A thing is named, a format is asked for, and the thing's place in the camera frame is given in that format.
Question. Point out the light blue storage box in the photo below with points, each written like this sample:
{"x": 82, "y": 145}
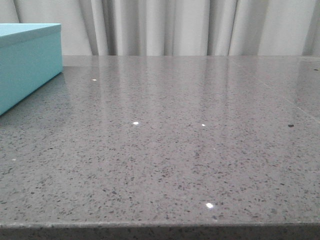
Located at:
{"x": 30, "y": 56}

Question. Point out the grey pleated curtain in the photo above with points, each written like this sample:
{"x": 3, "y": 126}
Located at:
{"x": 176, "y": 27}

